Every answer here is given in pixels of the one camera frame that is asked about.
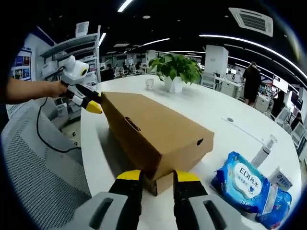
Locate white table socket strip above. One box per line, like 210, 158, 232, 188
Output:
221, 116, 264, 144

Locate white office chair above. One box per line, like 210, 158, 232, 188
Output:
201, 71, 216, 89

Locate blue white wall poster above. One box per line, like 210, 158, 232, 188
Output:
11, 46, 33, 82

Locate ceiling light strip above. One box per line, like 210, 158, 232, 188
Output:
117, 0, 134, 12
199, 34, 307, 80

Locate green plant in white pot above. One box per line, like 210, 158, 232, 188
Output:
148, 53, 203, 93

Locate person's left hand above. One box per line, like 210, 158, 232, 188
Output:
47, 80, 69, 98

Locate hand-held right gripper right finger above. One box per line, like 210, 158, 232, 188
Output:
173, 169, 242, 230

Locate small white box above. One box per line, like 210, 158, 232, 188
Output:
270, 167, 294, 191

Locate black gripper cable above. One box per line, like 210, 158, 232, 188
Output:
36, 97, 81, 153

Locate white spray bottle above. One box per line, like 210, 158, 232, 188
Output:
250, 134, 278, 170

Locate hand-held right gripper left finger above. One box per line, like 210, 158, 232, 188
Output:
68, 169, 144, 230

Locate grey mesh office chair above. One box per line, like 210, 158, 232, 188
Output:
1, 107, 93, 226

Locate blue wet wipes pack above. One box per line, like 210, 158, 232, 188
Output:
211, 151, 273, 214

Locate blue soft tissue pack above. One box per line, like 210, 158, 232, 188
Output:
255, 186, 293, 230

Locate white ceiling air conditioner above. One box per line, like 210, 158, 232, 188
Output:
228, 7, 274, 37

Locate grey metal storage shelf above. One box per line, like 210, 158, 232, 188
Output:
40, 21, 101, 87

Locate brown cardboard shoe box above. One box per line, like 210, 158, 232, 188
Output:
101, 92, 215, 196

